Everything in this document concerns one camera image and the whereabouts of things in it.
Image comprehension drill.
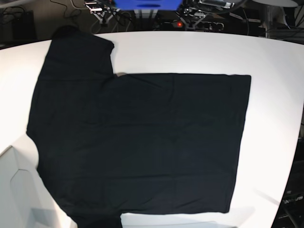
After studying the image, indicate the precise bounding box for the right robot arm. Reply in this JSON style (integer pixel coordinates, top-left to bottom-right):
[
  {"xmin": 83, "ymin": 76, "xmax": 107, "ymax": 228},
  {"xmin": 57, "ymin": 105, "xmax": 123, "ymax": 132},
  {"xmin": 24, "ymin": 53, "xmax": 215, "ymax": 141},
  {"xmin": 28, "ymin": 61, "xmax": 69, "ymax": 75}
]
[{"xmin": 84, "ymin": 0, "xmax": 120, "ymax": 26}]

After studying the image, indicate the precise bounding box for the blue plastic bin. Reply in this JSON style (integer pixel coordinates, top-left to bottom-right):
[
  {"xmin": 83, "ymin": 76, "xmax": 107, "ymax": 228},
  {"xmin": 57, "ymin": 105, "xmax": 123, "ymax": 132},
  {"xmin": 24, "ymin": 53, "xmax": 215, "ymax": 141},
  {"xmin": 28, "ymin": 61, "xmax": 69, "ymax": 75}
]
[{"xmin": 114, "ymin": 0, "xmax": 182, "ymax": 11}]

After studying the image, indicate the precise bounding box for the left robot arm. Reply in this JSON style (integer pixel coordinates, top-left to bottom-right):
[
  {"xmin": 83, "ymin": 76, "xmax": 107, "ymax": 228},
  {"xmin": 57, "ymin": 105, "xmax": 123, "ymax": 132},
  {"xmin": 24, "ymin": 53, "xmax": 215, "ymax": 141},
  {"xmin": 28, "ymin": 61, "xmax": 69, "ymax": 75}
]
[{"xmin": 176, "ymin": 0, "xmax": 243, "ymax": 31}]

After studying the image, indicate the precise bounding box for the black T-shirt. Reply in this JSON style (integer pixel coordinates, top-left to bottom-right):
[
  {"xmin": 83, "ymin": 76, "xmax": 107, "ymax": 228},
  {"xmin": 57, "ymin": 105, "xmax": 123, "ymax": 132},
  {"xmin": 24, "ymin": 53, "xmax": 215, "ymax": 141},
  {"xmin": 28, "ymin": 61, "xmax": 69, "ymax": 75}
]
[{"xmin": 27, "ymin": 30, "xmax": 251, "ymax": 228}]

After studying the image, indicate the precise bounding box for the black power strip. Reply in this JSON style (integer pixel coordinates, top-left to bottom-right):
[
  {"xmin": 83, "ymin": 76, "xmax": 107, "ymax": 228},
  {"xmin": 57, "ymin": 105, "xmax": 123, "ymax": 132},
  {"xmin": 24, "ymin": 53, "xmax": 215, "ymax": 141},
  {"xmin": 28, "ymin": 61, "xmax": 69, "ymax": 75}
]
[{"xmin": 155, "ymin": 20, "xmax": 224, "ymax": 32}]

